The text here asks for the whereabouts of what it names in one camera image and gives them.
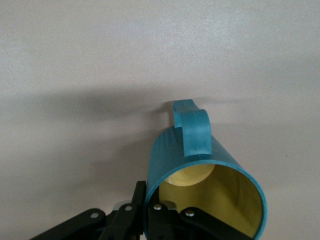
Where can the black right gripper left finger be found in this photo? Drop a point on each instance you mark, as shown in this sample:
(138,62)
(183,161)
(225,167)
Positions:
(136,220)

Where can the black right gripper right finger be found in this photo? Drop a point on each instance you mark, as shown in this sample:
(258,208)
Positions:
(160,225)

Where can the brown table mat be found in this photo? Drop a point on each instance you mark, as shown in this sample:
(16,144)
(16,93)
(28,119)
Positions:
(75,50)

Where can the teal cup with yellow inside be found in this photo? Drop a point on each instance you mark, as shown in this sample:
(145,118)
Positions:
(175,155)

